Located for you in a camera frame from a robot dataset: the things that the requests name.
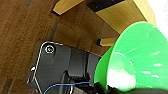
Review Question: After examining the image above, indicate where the yellow air hockey table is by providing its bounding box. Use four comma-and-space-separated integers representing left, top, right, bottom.
51, 0, 158, 48

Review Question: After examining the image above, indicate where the green plastic bowl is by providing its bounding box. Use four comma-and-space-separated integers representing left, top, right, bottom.
93, 20, 168, 94

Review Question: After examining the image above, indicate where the thin blue cable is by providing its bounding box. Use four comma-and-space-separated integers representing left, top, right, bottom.
42, 81, 98, 94

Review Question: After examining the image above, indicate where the grey and black robot base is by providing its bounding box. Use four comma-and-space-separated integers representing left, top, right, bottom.
26, 40, 112, 94

